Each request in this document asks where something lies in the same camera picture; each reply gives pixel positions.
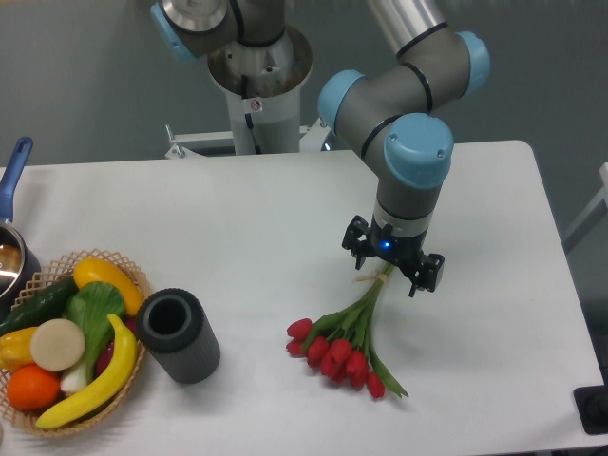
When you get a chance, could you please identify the green bok choy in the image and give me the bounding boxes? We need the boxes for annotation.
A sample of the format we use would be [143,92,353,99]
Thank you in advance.
[61,281,125,396]

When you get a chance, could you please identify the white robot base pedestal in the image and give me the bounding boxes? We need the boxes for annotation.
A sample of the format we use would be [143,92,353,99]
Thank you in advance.
[163,23,333,161]

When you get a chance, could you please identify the white frame at right edge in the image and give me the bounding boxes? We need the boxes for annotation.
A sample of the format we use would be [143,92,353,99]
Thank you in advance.
[562,162,607,255]

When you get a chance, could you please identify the yellow banana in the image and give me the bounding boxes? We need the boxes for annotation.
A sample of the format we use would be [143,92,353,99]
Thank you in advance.
[35,313,138,430]

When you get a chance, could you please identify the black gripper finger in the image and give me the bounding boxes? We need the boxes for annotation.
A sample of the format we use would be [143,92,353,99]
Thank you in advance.
[408,254,446,297]
[342,216,370,270]

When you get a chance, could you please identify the yellow bell pepper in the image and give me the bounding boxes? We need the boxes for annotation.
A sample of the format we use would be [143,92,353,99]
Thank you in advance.
[1,327,37,371]

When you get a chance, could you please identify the beige round disc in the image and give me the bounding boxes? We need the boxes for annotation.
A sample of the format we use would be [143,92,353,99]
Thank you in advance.
[29,318,86,371]

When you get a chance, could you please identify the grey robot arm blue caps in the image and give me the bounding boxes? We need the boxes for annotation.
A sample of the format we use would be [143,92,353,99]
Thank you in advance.
[150,1,490,292]

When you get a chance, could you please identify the dark grey ribbed vase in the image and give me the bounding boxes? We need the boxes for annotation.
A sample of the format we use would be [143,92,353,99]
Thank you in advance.
[136,288,220,384]

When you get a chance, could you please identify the green cucumber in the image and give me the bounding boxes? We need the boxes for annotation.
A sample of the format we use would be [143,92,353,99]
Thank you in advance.
[1,275,78,335]

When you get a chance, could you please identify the red vegetable in basket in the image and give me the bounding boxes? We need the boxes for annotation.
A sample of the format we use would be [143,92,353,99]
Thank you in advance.
[95,317,137,377]

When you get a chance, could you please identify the woven wicker basket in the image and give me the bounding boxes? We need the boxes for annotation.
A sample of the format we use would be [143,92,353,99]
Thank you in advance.
[0,247,154,438]

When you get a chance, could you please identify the red tulip bouquet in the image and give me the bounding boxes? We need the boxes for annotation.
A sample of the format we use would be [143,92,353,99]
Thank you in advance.
[286,263,409,399]

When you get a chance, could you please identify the blue handled saucepan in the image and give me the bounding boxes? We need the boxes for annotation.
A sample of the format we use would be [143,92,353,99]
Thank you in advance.
[1,137,41,320]

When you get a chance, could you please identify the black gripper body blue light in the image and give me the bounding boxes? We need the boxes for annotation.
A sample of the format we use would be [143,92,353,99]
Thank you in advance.
[370,215,430,277]

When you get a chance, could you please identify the black device at table edge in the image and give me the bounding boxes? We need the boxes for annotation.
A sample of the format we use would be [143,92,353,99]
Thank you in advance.
[573,385,607,435]

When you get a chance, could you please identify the orange fruit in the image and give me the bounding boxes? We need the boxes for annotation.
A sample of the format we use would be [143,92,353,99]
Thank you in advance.
[7,364,60,410]

